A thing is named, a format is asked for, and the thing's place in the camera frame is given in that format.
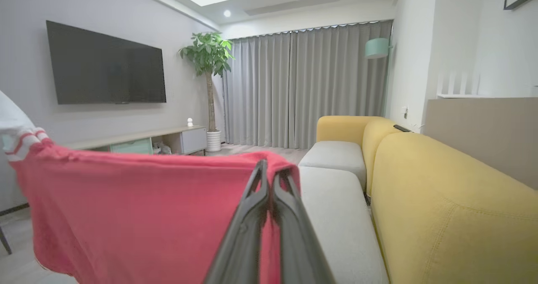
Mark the white ribbed plant pot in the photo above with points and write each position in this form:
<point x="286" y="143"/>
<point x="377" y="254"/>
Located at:
<point x="213" y="141"/>

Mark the black flat television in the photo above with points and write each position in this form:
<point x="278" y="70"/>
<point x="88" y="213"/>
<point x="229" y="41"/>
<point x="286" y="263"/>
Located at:
<point x="105" y="63"/>

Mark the mint floor lamp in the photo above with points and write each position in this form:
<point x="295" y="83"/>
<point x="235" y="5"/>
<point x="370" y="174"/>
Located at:
<point x="376" y="48"/>

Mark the black remote control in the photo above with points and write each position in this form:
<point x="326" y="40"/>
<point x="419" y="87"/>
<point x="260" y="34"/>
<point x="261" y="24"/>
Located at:
<point x="402" y="128"/>

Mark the dark furniture leg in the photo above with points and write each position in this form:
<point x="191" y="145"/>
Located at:
<point x="5" y="242"/>

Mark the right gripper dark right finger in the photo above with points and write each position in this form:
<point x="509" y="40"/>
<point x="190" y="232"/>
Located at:
<point x="298" y="254"/>

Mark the mint and wood TV cabinet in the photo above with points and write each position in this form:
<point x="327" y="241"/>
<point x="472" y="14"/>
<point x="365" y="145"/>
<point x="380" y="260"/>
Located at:
<point x="189" y="140"/>

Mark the narrow yellow sofa backrest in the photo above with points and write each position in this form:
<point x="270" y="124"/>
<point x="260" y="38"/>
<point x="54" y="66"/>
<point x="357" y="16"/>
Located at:
<point x="382" y="149"/>

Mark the white router with antennas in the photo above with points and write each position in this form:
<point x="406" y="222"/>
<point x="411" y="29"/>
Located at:
<point x="458" y="95"/>

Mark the beige half wall partition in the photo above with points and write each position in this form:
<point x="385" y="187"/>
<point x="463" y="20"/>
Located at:
<point x="483" y="137"/>

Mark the white wall socket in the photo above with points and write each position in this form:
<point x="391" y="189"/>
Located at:
<point x="404" y="111"/>

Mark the grey curtain panel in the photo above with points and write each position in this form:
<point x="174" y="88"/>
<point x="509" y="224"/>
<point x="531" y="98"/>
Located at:
<point x="256" y="90"/>
<point x="336" y="86"/>

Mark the yellow sofa armrest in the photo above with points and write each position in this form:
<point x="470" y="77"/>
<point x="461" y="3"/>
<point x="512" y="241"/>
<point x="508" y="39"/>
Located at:
<point x="340" y="128"/>

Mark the wide yellow sofa backrest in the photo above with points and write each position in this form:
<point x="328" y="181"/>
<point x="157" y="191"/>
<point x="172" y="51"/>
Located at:
<point x="454" y="216"/>

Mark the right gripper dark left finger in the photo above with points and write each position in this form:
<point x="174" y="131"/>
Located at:
<point x="243" y="250"/>

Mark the pale crumpled bag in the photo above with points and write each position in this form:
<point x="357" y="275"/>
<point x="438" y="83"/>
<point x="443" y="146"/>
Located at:
<point x="162" y="149"/>

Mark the red shorts with white stripes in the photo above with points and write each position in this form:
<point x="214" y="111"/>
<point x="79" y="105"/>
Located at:
<point x="126" y="212"/>

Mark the small grey sofa seat cushion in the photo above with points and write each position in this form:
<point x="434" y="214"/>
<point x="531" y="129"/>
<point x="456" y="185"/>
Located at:
<point x="332" y="158"/>

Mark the round ceiling downlight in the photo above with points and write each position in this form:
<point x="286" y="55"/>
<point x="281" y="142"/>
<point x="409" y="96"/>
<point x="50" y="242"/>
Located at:
<point x="227" y="13"/>

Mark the green potted tree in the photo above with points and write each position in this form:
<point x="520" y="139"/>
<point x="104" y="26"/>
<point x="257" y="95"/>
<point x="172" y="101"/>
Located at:
<point x="208" y="53"/>

